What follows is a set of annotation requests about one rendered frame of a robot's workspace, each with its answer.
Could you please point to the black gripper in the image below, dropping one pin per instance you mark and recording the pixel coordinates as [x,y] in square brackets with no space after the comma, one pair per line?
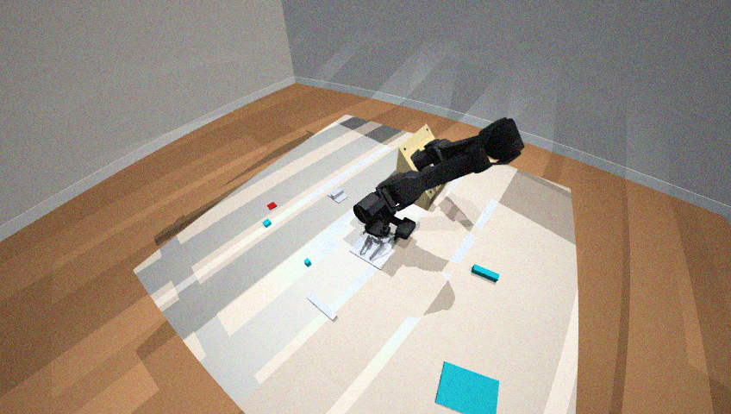
[404,227]

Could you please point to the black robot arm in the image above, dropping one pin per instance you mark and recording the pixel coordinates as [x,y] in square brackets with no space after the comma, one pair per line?
[451,160]

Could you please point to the white flat bar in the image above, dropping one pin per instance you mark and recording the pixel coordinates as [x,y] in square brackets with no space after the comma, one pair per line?
[322,307]

